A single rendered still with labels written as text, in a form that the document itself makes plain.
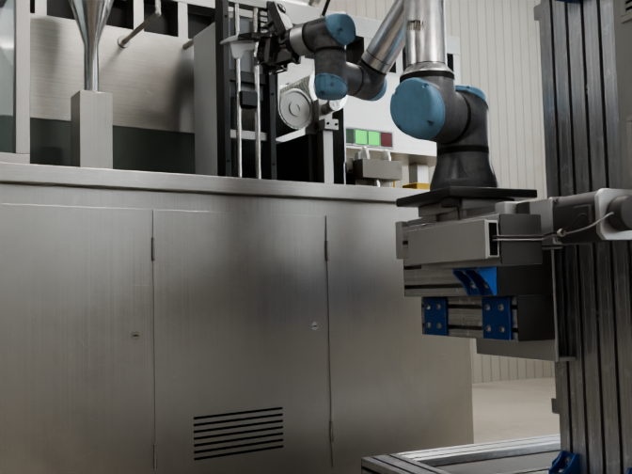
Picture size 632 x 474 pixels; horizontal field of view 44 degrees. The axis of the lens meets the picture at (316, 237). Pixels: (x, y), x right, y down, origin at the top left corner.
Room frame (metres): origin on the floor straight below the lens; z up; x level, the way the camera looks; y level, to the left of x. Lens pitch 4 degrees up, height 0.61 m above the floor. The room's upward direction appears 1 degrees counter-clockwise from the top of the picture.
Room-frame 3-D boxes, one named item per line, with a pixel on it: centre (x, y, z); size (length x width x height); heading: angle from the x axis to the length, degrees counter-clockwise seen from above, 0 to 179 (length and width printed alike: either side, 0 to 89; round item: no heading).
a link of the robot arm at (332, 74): (1.81, -0.05, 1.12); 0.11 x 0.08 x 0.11; 140
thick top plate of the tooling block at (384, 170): (2.68, -0.11, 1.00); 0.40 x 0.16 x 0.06; 33
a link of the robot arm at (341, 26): (1.80, -0.04, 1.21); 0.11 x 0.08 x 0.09; 50
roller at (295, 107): (2.49, 0.12, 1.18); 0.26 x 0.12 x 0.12; 33
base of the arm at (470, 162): (1.73, -0.33, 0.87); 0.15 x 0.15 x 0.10
